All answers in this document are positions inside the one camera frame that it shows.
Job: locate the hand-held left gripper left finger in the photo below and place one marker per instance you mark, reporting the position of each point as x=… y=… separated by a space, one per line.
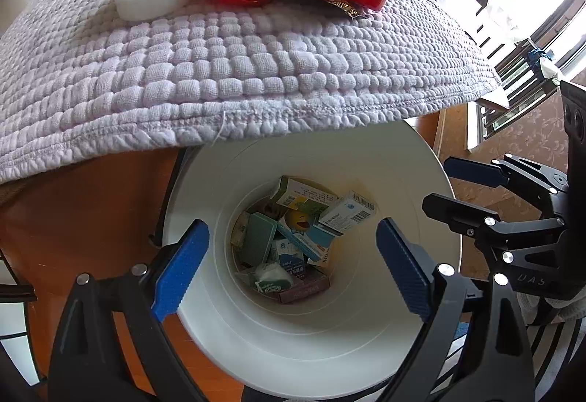
x=181 y=269

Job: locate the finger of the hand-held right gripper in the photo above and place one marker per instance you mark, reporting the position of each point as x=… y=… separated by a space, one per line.
x=458 y=212
x=471 y=173

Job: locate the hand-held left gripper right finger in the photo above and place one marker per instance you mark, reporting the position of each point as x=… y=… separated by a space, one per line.
x=405 y=269

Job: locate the pile of medicine boxes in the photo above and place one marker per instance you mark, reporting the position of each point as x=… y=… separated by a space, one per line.
x=256 y=241

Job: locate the white plastic bin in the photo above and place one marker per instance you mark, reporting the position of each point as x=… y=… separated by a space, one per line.
x=320 y=338

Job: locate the person's right hand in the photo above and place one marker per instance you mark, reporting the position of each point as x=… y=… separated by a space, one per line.
x=529 y=310

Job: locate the window with railing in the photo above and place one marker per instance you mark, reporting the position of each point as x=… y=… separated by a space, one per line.
x=512 y=76

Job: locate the blue white rag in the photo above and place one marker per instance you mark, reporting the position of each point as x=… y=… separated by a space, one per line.
x=542 y=60

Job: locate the striped rug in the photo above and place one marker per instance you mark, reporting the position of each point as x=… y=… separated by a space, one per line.
x=558 y=356

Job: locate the black framed paper screen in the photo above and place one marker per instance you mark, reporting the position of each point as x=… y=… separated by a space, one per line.
x=13 y=338

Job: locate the light purple quilted blanket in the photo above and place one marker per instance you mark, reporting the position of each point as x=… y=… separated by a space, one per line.
x=229 y=76

